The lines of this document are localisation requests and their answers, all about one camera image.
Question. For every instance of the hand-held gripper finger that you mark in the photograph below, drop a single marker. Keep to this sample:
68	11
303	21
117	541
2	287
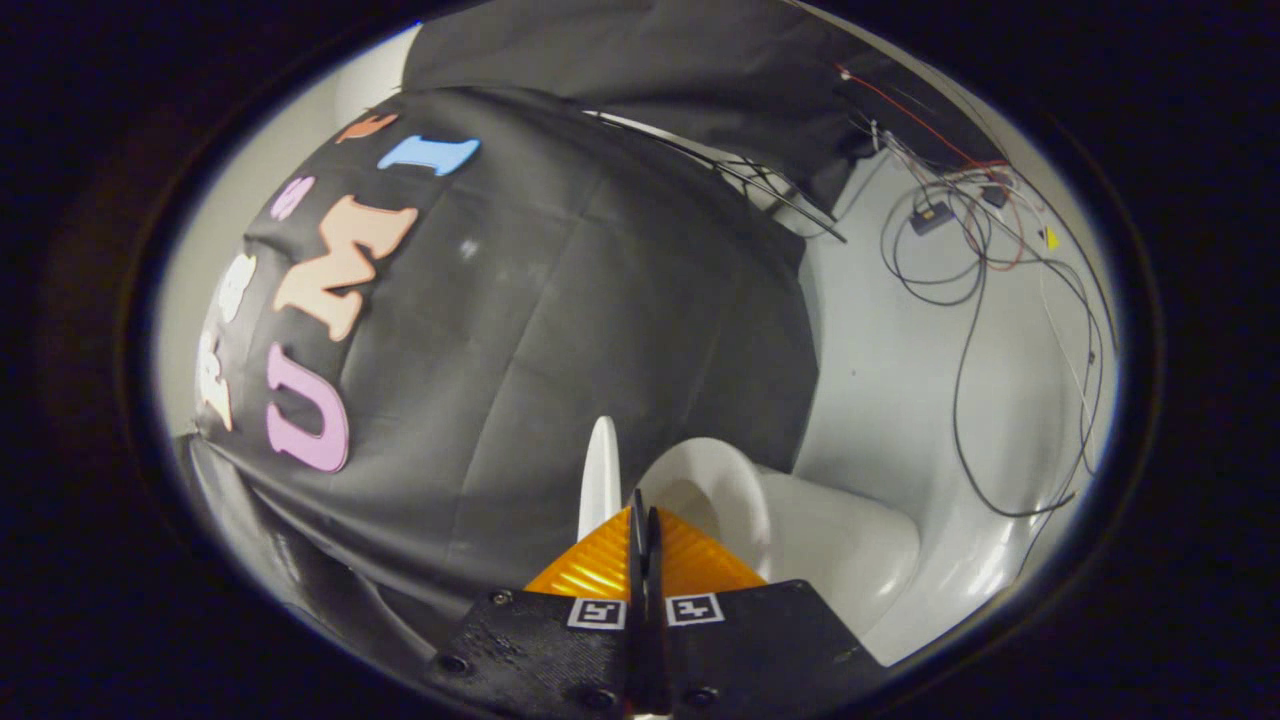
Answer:
636	600
654	600

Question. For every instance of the white toilet lid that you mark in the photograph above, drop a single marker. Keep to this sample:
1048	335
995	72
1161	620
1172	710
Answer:
600	470

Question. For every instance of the white ceramic toilet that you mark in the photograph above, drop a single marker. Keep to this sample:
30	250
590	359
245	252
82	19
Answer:
840	550

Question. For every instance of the black backdrop cloth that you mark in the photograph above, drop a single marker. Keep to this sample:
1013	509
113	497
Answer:
560	330

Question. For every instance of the plain black hanging cloth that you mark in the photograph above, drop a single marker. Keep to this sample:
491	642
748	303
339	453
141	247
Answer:
300	570
650	50

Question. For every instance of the black tripod stand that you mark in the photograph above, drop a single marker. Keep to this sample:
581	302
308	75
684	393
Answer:
800	214

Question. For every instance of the small black adapter box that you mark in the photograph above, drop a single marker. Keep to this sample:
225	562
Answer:
930	217

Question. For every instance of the small yellow tag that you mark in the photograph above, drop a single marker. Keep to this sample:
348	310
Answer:
1049	239

